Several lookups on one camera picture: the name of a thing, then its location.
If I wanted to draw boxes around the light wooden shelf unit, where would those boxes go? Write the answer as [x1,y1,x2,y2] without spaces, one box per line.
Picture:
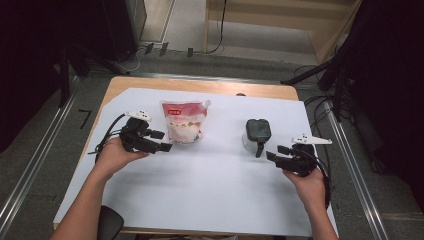
[203,0,363,64]

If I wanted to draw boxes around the metal floor rail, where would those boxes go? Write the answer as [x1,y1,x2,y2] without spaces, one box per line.
[0,74,79,228]
[324,99,389,240]

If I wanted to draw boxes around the person's right hand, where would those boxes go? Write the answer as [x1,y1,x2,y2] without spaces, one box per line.
[282,168,327,211]

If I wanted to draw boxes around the clear jar with black lid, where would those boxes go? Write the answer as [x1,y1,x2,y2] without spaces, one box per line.
[242,118,273,159]

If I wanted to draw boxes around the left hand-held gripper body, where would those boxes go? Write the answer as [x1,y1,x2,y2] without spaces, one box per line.
[119,110,158,155]

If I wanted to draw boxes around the right hand-held gripper cable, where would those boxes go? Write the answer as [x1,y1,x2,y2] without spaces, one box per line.
[299,149,333,211]

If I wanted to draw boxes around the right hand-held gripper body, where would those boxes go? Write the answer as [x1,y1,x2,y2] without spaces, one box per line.
[276,133,333,178]

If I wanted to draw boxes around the hand-held gripper cable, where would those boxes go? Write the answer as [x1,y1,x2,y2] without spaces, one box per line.
[299,149,333,211]
[87,113,128,164]

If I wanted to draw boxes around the left hand-held gripper cable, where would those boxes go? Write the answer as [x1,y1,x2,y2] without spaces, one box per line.
[87,113,128,164]

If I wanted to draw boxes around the white floor cable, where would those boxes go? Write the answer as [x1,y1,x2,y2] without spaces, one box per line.
[114,46,148,74]

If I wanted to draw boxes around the person's left hand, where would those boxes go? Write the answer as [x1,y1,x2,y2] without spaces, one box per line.
[94,137,149,181]

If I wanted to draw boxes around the red and white refill pouch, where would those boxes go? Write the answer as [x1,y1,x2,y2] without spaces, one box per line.
[160,99,213,145]

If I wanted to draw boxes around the black metal stand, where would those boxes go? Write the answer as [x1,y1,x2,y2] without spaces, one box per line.
[280,49,354,123]
[58,43,128,108]

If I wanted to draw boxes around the black floor cables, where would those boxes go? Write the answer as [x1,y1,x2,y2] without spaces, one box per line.
[294,64,354,168]

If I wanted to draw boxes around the hanging black cable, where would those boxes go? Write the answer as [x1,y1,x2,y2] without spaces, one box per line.
[203,0,228,55]

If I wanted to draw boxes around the black cabinet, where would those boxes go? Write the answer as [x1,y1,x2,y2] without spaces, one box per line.
[99,0,148,63]

